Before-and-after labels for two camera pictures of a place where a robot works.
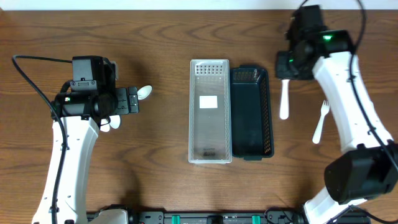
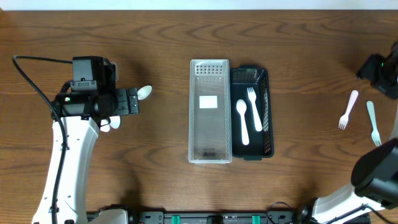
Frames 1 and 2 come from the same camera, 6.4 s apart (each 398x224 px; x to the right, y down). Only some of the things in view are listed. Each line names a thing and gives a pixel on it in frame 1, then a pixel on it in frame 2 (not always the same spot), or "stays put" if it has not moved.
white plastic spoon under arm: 143,92 stays put
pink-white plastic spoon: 284,112 -> 241,106
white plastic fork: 324,109 -> 252,96
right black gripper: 282,74 -> 369,71
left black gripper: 122,107 stays put
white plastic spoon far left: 105,128 stays put
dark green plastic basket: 251,119 stays put
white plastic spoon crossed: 115,121 stays put
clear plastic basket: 209,112 stays put
